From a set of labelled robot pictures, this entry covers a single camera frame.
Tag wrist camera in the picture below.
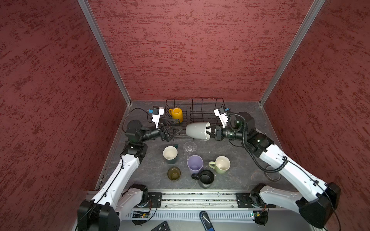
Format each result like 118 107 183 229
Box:
148 106 164 129
214 107 229 128

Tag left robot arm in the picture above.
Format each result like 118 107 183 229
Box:
75 117 182 231

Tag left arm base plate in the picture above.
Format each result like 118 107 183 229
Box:
135 192 162 209

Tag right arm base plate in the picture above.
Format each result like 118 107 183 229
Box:
236 193 276 209

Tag dark green mug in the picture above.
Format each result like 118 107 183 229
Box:
162 144 178 165

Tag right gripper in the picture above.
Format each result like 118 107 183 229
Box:
203 122 246 141

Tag yellow mug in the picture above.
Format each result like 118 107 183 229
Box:
168 107 183 123

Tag white grey mug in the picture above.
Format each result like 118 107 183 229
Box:
186 122 211 141

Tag black mug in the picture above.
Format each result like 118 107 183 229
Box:
191 169 214 189

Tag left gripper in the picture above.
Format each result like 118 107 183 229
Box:
140 116 183 142

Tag clear glass cup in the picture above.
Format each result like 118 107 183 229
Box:
184 141 197 156

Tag olive glass cup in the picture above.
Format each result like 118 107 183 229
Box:
167 167 181 182

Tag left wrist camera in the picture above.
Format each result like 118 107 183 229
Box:
148 106 164 129

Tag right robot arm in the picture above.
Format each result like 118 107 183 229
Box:
206 108 341 229

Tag light green mug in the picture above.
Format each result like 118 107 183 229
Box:
208 156 231 174

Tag purple cup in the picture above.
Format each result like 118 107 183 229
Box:
187 155 204 174

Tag tape roll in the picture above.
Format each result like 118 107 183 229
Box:
264 172 282 182

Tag black blue handheld device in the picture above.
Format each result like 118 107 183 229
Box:
199 211 214 231

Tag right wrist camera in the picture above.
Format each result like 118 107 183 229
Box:
214 107 229 128

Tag black wire dish rack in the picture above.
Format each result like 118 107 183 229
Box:
164 98 225 139

